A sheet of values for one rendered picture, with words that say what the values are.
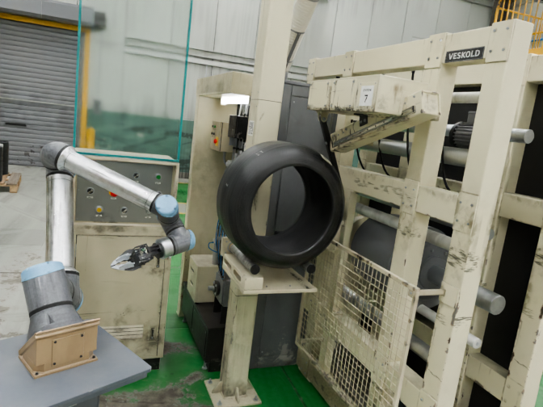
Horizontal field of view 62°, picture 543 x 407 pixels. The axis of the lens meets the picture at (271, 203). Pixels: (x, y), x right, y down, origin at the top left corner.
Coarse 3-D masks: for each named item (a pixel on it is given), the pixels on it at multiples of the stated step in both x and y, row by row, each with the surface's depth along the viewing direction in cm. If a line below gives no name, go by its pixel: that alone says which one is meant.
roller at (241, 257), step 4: (232, 244) 228; (232, 248) 225; (236, 248) 222; (232, 252) 224; (236, 252) 219; (240, 252) 216; (236, 256) 218; (240, 256) 213; (244, 256) 210; (240, 260) 212; (244, 260) 207; (248, 260) 205; (244, 264) 206; (248, 264) 202; (252, 264) 200; (256, 264) 200; (248, 268) 201; (252, 268) 198; (256, 268) 199; (252, 272) 199; (256, 272) 199
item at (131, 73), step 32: (96, 0) 222; (128, 0) 227; (160, 0) 232; (192, 0) 237; (96, 32) 224; (128, 32) 230; (160, 32) 235; (96, 64) 227; (128, 64) 233; (160, 64) 238; (96, 96) 230; (128, 96) 236; (160, 96) 242; (96, 128) 233; (128, 128) 239; (160, 128) 245; (160, 160) 248
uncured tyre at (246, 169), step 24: (264, 144) 205; (288, 144) 197; (240, 168) 193; (264, 168) 189; (312, 168) 197; (240, 192) 189; (312, 192) 231; (336, 192) 204; (240, 216) 190; (312, 216) 232; (336, 216) 207; (240, 240) 194; (264, 240) 226; (288, 240) 231; (312, 240) 224; (264, 264) 202; (288, 264) 203
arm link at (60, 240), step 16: (48, 176) 199; (64, 176) 200; (48, 192) 197; (64, 192) 197; (48, 208) 194; (64, 208) 194; (48, 224) 191; (64, 224) 192; (48, 240) 188; (64, 240) 189; (48, 256) 186; (64, 256) 187; (80, 288) 194; (80, 304) 189
